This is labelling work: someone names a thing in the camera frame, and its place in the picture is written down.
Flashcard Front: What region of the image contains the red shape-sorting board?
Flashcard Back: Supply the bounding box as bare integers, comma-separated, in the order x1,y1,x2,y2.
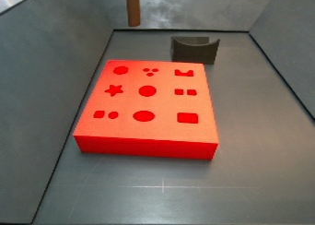
73,60,218,160

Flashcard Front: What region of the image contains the brown oval peg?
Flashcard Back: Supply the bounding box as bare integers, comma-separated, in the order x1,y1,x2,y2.
126,0,140,27

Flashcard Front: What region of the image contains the black curved holder bracket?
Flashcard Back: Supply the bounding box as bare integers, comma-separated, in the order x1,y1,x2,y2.
170,36,220,65

